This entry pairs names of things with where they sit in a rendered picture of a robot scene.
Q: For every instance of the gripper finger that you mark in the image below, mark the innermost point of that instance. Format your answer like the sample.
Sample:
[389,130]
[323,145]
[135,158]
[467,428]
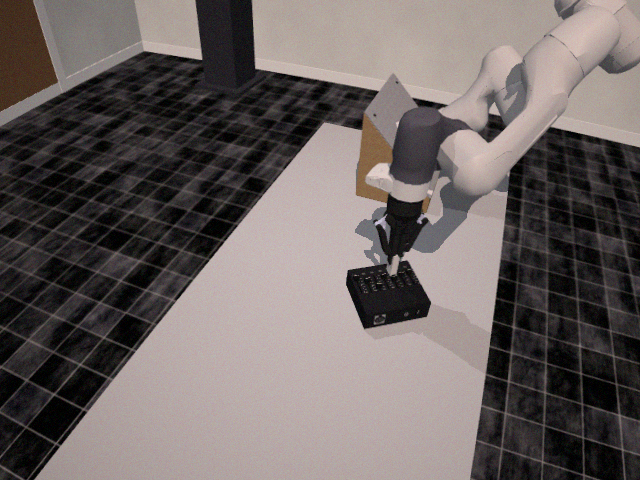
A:
[393,241]
[412,236]

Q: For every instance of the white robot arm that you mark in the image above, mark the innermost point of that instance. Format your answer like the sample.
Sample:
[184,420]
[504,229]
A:
[549,72]

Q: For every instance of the black lighting desk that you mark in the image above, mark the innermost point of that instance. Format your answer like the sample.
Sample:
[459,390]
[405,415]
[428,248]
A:
[396,301]

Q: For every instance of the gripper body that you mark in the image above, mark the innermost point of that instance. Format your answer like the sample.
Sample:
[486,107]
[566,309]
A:
[405,210]

